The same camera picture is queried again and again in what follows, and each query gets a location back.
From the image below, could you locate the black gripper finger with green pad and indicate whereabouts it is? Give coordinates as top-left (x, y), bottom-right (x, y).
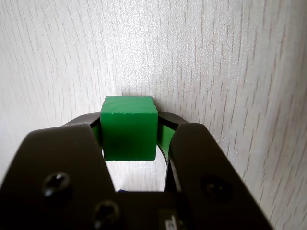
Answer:
top-left (0, 112), bottom-right (116, 230)

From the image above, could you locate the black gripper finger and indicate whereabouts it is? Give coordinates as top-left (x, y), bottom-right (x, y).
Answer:
top-left (155, 112), bottom-right (274, 230)

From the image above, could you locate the green cube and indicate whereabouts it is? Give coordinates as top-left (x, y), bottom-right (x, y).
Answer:
top-left (100, 95), bottom-right (159, 161)

